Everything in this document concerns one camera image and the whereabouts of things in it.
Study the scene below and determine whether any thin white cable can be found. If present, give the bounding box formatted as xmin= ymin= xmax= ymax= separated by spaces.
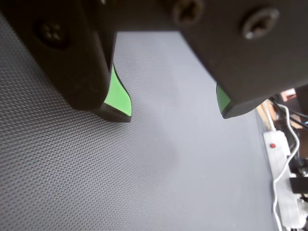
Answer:
xmin=271 ymin=101 xmax=300 ymax=231

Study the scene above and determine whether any white power strip cord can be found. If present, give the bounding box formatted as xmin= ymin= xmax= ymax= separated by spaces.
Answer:
xmin=263 ymin=101 xmax=276 ymax=132

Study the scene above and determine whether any black power plug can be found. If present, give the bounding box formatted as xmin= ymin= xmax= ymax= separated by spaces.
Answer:
xmin=290 ymin=177 xmax=308 ymax=194

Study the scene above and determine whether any dark grey table mat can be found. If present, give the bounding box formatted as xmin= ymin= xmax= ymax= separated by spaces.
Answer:
xmin=0 ymin=12 xmax=277 ymax=231

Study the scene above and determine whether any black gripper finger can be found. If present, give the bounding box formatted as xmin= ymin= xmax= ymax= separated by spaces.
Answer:
xmin=0 ymin=0 xmax=133 ymax=123
xmin=168 ymin=0 xmax=308 ymax=119

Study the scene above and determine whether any white power strip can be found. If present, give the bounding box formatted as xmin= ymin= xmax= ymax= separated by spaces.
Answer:
xmin=262 ymin=131 xmax=308 ymax=230

